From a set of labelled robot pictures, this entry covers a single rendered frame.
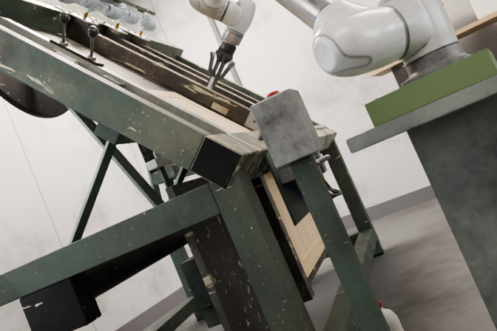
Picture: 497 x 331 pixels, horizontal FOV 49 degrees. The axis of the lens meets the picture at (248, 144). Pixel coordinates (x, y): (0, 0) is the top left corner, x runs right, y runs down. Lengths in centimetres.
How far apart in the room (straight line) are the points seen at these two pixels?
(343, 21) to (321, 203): 47
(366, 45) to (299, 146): 30
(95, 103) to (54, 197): 286
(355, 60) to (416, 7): 23
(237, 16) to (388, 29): 109
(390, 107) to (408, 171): 346
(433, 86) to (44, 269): 122
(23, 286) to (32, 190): 254
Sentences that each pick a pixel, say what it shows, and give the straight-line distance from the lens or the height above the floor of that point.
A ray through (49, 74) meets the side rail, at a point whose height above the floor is 127.
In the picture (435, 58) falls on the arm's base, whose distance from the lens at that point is 152.
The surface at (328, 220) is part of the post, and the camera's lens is 143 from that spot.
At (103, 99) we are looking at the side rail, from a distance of 159.
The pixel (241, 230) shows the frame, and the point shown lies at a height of 64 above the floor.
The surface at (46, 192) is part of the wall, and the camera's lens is 440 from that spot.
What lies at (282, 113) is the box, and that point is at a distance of 140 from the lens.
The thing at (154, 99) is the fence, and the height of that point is 112.
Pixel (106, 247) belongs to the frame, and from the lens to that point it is 163.
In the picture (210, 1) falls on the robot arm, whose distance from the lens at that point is 237.
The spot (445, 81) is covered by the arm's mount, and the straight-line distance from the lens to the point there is 142.
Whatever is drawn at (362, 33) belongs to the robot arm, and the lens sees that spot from 140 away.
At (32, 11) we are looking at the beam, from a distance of 250.
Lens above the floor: 75
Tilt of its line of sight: 4 degrees up
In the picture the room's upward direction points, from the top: 23 degrees counter-clockwise
